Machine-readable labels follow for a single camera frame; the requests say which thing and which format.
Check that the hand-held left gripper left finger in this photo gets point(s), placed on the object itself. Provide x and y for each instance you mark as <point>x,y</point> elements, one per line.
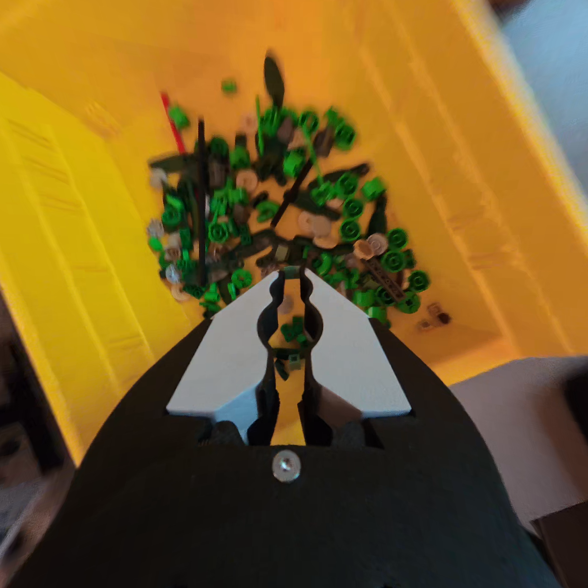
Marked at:
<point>225,358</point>

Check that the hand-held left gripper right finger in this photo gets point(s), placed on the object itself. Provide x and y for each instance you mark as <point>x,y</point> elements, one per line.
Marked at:
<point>353,363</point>

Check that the pile of toy bricks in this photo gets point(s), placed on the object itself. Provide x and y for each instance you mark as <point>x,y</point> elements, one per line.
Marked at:
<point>350,228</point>

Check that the yellow plastic bin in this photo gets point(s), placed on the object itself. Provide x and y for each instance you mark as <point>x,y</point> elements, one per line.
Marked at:
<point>413,92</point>

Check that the person's left forearm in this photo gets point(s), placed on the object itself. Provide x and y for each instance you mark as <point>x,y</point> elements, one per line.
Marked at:
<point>514,436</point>

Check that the long black toy rod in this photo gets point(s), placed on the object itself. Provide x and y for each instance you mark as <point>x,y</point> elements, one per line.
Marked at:
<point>201,183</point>

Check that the red toy rod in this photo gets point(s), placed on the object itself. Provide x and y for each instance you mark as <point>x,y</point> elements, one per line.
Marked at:
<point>173,124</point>

